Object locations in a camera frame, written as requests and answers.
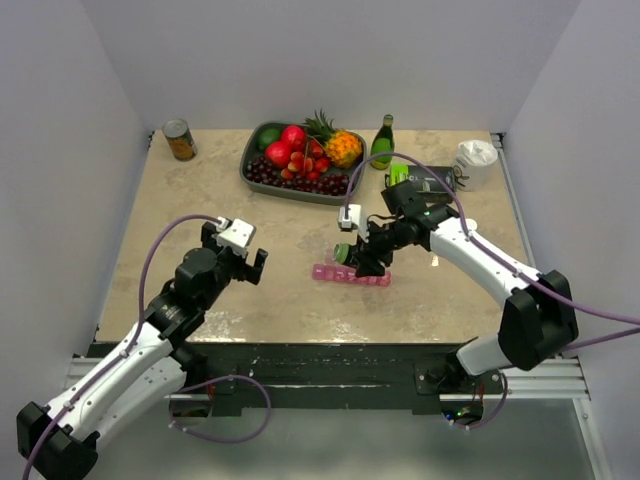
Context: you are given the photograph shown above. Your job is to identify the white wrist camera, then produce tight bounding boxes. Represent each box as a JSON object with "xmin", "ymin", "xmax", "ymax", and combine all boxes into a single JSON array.
[
  {"xmin": 337, "ymin": 204, "xmax": 368, "ymax": 238},
  {"xmin": 216, "ymin": 217, "xmax": 256, "ymax": 259}
]

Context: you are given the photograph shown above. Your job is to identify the red pomegranate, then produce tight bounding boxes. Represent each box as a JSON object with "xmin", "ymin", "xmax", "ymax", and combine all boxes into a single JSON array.
[
  {"xmin": 265, "ymin": 141, "xmax": 292, "ymax": 169},
  {"xmin": 280, "ymin": 125, "xmax": 307, "ymax": 151}
]

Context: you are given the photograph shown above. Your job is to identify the pink weekly pill organizer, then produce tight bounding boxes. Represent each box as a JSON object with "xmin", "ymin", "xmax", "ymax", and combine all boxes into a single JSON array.
[{"xmin": 311, "ymin": 256, "xmax": 392, "ymax": 287}]

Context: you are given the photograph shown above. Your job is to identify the grey fruit tray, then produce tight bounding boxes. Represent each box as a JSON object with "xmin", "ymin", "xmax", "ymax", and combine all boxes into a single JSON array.
[{"xmin": 239, "ymin": 121, "xmax": 368, "ymax": 206}]

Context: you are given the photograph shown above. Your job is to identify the tin food can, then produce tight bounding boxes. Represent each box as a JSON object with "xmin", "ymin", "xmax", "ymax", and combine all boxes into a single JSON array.
[{"xmin": 162, "ymin": 118, "xmax": 197, "ymax": 161}]

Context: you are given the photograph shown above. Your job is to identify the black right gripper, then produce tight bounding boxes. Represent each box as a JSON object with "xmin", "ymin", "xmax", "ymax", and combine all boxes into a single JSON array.
[{"xmin": 352, "ymin": 217, "xmax": 408, "ymax": 277}]

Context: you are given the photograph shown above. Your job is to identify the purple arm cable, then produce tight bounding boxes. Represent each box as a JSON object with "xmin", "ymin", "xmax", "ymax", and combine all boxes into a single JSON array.
[
  {"xmin": 343, "ymin": 152, "xmax": 640, "ymax": 431},
  {"xmin": 20, "ymin": 214, "xmax": 226, "ymax": 480}
]

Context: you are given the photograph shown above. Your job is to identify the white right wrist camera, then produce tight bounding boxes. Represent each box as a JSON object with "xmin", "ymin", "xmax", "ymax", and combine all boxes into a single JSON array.
[{"xmin": 337, "ymin": 204, "xmax": 368, "ymax": 238}]

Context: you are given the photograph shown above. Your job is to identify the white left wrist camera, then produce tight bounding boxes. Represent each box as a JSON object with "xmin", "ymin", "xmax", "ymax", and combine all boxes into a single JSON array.
[{"xmin": 216, "ymin": 217, "xmax": 256, "ymax": 259}]

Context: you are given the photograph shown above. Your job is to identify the green lime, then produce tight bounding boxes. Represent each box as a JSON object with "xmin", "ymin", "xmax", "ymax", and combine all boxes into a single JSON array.
[{"xmin": 256, "ymin": 128, "xmax": 281, "ymax": 151}]

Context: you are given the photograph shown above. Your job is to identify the green pill bottle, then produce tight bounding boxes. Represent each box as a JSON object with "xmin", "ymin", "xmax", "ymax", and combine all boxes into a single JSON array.
[{"xmin": 333, "ymin": 243, "xmax": 352, "ymax": 265}]

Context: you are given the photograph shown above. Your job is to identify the green glass bottle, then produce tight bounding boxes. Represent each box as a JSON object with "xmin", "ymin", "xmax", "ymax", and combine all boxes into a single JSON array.
[{"xmin": 371, "ymin": 114, "xmax": 395, "ymax": 170}]

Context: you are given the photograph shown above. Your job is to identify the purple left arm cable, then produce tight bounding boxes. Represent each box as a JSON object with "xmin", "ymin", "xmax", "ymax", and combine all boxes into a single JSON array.
[{"xmin": 20, "ymin": 214, "xmax": 226, "ymax": 480}]

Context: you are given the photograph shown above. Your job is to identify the black mounting base plate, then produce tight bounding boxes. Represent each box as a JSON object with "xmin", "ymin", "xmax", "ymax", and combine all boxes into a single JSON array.
[{"xmin": 174, "ymin": 342, "xmax": 525, "ymax": 416}]

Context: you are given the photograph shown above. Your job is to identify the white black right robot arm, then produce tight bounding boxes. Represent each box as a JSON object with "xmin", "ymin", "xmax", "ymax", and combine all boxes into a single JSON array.
[{"xmin": 334, "ymin": 181, "xmax": 578, "ymax": 393}]

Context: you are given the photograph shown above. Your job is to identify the red pomegranate lower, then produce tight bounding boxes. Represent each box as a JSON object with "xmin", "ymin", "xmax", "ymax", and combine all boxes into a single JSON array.
[{"xmin": 265, "ymin": 141, "xmax": 292, "ymax": 169}]

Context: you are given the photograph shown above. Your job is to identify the aluminium frame rail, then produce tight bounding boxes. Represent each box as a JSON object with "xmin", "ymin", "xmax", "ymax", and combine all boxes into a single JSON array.
[{"xmin": 439, "ymin": 357, "xmax": 591, "ymax": 401}]

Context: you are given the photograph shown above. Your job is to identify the black green razor box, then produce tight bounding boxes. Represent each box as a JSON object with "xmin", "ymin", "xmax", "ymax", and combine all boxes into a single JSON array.
[{"xmin": 385, "ymin": 164, "xmax": 456, "ymax": 204}]

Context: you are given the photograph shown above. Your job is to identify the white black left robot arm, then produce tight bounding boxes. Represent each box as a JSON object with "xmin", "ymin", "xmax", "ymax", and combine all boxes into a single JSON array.
[{"xmin": 17, "ymin": 217, "xmax": 268, "ymax": 479}]

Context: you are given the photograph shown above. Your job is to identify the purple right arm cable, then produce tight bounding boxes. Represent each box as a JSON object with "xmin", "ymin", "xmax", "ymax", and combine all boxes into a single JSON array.
[{"xmin": 343, "ymin": 152, "xmax": 640, "ymax": 431}]

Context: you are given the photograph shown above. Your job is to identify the dark red grape bunch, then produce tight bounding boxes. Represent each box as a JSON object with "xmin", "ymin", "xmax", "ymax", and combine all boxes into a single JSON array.
[{"xmin": 240, "ymin": 155, "xmax": 353, "ymax": 199}]

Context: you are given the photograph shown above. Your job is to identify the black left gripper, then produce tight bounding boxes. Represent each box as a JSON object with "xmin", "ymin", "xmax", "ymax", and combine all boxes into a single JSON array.
[{"xmin": 199, "ymin": 222, "xmax": 266, "ymax": 310}]

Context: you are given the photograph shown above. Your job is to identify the red pomegranate upper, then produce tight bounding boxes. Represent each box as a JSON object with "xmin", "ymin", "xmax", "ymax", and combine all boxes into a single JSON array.
[{"xmin": 280, "ymin": 125, "xmax": 307, "ymax": 151}]

